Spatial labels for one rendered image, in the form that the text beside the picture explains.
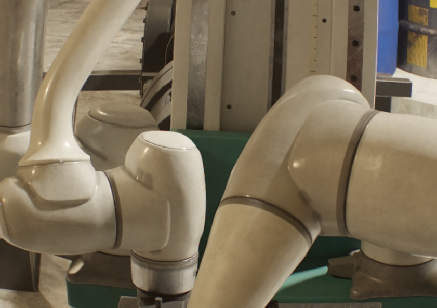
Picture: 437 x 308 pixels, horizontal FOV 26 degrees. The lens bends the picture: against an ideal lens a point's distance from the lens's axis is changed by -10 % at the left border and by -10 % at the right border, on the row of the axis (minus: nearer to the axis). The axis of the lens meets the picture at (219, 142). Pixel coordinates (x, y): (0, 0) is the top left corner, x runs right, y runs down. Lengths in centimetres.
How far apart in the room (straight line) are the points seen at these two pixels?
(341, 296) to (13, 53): 66
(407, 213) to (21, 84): 70
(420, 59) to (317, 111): 477
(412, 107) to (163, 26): 175
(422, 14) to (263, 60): 402
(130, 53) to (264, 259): 663
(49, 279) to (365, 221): 318
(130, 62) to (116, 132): 576
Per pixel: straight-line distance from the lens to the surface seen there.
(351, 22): 168
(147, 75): 340
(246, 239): 96
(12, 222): 124
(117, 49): 769
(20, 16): 141
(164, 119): 272
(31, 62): 145
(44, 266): 420
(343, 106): 101
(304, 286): 166
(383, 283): 163
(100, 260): 163
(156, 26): 402
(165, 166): 126
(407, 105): 530
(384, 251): 161
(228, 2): 171
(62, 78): 127
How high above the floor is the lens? 188
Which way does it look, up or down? 19 degrees down
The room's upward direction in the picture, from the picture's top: 3 degrees clockwise
